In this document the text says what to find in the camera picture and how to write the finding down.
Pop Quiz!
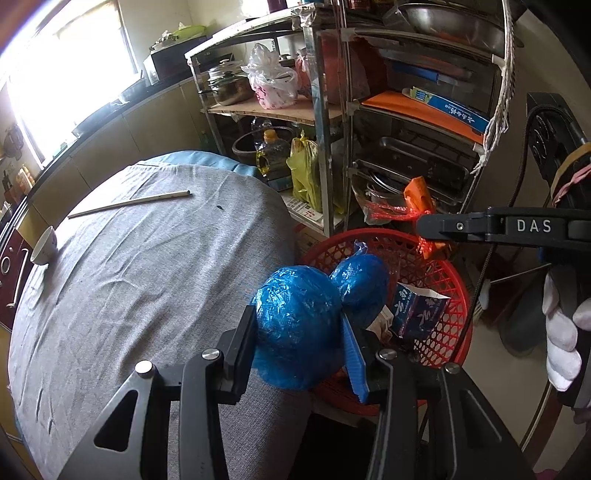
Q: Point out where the white bowl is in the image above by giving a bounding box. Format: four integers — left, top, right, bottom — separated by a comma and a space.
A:
31, 226, 58, 266

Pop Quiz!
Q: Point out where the small red plastic bag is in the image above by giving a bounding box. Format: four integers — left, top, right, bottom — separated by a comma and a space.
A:
369, 200, 448, 261

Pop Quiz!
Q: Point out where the blue cloth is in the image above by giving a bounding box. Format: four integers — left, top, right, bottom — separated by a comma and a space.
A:
134, 150, 266, 178

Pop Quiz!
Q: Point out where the green item on microwave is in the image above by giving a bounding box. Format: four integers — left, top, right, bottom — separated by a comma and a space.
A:
159, 23, 208, 47

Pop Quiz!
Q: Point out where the person's right hand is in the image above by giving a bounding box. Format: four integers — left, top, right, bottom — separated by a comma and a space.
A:
542, 274, 583, 393

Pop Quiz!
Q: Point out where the orange wrapper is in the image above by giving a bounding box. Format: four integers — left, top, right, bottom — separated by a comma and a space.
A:
404, 176, 437, 217

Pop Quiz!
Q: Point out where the yellow drink carton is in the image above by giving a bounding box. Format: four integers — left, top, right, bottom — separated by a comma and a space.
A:
367, 308, 399, 344

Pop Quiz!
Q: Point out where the metal rack with wooden shelf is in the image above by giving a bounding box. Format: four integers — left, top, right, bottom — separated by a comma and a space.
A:
185, 2, 352, 238

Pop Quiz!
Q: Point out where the orange board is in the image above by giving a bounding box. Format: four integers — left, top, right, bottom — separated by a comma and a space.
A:
360, 90, 485, 146

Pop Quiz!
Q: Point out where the white red printed box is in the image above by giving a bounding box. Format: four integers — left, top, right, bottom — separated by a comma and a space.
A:
281, 189, 333, 232

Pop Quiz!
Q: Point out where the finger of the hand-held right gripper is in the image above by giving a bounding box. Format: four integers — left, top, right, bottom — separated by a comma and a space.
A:
416, 208, 498, 244

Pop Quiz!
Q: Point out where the window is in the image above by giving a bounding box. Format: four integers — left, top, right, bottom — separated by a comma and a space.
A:
0, 0, 139, 167

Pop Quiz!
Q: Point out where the long blue box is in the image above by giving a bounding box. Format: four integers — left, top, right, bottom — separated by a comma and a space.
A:
409, 87, 491, 134

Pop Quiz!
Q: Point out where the cardboard box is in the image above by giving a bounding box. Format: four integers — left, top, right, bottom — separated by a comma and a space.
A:
293, 222, 333, 259

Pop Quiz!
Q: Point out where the pair of chopsticks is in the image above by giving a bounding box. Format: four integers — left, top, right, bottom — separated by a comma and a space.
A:
68, 190, 193, 219

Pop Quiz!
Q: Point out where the steel rack with trays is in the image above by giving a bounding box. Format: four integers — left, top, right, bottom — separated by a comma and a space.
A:
339, 0, 525, 232

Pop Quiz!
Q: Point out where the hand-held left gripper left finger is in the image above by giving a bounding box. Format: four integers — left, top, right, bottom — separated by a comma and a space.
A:
58, 306, 257, 480

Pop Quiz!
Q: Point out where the dark kettle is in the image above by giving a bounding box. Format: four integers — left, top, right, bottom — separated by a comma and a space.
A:
4, 124, 24, 160

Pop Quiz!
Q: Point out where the rectangular metal tray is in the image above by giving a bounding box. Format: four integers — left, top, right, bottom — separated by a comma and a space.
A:
353, 136, 476, 185

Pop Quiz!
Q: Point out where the cooking oil bottle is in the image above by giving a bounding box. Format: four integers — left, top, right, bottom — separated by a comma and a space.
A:
254, 129, 291, 181

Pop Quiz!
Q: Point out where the large red plastic bag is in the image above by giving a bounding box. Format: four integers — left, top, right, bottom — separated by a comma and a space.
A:
295, 34, 370, 104

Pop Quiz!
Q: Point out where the blue plastic bag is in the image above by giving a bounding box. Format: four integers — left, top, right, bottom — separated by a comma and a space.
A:
252, 240, 393, 393

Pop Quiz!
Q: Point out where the yellow plastic bag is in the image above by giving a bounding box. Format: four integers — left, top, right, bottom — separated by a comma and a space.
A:
286, 131, 345, 215

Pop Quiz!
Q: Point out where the white rope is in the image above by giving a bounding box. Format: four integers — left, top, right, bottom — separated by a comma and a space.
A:
471, 0, 520, 174

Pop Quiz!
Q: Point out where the dark red oven panel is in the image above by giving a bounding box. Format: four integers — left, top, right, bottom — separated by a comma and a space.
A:
0, 226, 28, 330

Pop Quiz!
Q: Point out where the grey tablecloth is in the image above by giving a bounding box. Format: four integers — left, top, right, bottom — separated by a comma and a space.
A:
7, 164, 315, 480

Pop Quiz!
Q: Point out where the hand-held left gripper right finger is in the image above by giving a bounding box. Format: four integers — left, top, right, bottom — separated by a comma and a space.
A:
342, 318, 527, 480

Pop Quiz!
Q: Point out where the large steel basin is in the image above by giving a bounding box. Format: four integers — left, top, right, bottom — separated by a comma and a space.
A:
383, 0, 509, 56

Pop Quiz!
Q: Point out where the red plastic mesh basket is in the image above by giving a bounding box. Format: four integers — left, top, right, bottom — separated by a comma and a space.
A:
295, 229, 474, 418

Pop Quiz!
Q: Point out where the white plastic bag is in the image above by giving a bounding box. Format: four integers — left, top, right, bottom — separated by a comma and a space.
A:
240, 43, 300, 110

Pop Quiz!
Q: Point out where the kitchen counter cabinet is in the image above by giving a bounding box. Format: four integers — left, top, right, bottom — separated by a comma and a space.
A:
18, 76, 222, 208

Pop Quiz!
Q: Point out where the steel pot with lid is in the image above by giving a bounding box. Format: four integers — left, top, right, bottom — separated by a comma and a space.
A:
199, 59, 254, 107

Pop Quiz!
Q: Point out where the dark round pot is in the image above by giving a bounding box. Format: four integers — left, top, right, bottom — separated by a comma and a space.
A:
232, 127, 296, 171

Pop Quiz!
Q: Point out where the blue drink carton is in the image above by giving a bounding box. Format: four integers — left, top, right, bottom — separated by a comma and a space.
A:
392, 282, 451, 342

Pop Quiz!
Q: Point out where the black microwave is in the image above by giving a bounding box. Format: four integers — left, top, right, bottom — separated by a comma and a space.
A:
143, 34, 208, 86

